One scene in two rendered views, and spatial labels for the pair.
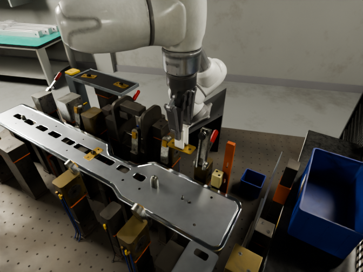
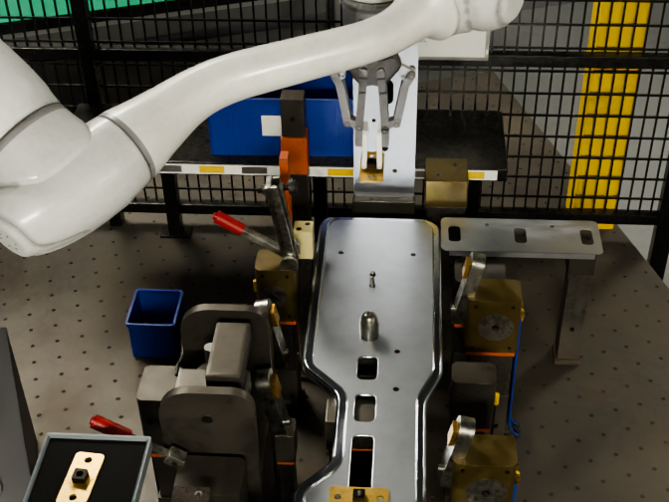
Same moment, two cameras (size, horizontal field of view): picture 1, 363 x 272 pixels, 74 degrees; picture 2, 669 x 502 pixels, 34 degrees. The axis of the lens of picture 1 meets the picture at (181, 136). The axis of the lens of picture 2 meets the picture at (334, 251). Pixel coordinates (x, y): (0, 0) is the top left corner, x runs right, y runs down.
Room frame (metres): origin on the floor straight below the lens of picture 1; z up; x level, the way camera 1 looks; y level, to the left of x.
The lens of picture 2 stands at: (1.27, 1.28, 2.24)
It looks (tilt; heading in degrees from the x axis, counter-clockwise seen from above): 38 degrees down; 243
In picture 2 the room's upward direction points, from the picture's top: 1 degrees counter-clockwise
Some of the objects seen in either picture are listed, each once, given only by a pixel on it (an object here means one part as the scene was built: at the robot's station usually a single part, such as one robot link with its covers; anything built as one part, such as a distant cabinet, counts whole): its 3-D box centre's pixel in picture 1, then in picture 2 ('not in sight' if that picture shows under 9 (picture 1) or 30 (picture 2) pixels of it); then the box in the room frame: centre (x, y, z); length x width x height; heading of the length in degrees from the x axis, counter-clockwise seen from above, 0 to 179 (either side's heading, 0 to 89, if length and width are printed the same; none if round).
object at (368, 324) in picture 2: (154, 181); (368, 327); (0.62, 0.10, 1.02); 0.03 x 0.03 x 0.07
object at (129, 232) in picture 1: (135, 258); (495, 366); (0.39, 0.16, 0.87); 0.12 x 0.07 x 0.35; 149
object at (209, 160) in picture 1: (202, 188); (273, 336); (0.70, -0.10, 0.87); 0.10 x 0.07 x 0.35; 149
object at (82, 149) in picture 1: (89, 171); not in sight; (0.84, 0.46, 0.84); 0.12 x 0.05 x 0.29; 149
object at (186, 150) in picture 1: (181, 144); (371, 164); (0.55, 0.00, 1.26); 0.08 x 0.04 x 0.01; 59
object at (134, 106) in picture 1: (141, 145); (227, 464); (0.92, 0.20, 0.95); 0.18 x 0.13 x 0.49; 59
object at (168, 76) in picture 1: (181, 87); (372, 55); (0.55, 0.00, 1.45); 0.08 x 0.07 x 0.09; 149
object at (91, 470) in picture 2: (120, 84); (80, 476); (1.15, 0.32, 1.17); 0.08 x 0.04 x 0.01; 54
